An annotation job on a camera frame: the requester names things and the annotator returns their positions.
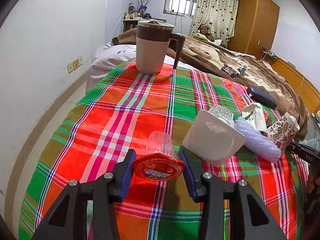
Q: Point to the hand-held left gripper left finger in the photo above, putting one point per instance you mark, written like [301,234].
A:
[127,175]

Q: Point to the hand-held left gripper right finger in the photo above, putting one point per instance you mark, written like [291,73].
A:
[188,177]

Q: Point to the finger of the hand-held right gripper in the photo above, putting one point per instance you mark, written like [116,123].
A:
[305,155]

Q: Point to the clear cup with red lid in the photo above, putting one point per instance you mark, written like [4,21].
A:
[157,166]

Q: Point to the patterned paper cup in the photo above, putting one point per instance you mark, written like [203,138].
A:
[282,132]

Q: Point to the white square yogurt tub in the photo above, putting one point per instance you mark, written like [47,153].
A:
[212,140]

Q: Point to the lavender foam fruit net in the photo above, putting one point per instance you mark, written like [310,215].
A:
[260,142]

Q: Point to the white paper bag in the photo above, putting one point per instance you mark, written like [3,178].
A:
[255,115]

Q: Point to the person's right hand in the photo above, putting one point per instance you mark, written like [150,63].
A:
[314,183]

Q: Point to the hanging plastic bag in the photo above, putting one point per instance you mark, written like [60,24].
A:
[312,143]

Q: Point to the row of medicine boxes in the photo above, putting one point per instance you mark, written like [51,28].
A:
[316,117]

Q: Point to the plaid tablecloth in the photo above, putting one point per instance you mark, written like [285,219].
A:
[112,120]

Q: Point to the wooden headboard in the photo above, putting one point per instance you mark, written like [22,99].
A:
[300,85]

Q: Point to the dark blue glasses case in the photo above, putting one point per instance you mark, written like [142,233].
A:
[262,97]

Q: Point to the power strip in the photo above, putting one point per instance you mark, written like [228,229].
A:
[269,53]

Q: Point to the small dark metallic items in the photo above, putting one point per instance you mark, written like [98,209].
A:
[230,71]

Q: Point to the white bed sheet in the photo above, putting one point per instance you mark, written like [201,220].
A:
[112,57]

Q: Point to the brown and beige mug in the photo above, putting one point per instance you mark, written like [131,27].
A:
[150,55]

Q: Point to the wooden wardrobe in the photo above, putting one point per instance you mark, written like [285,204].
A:
[252,22]

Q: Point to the brown teddy bear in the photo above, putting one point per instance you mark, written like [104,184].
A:
[206,31]

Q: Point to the cluttered side desk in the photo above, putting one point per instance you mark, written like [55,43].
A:
[132,21]

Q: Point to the vase with branches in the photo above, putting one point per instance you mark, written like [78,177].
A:
[143,3]

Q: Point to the barred window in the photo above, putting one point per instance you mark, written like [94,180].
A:
[180,5]

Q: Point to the heart print curtain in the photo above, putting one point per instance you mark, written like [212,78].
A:
[215,5]

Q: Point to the wall socket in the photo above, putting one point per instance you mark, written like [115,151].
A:
[77,63]
[70,68]

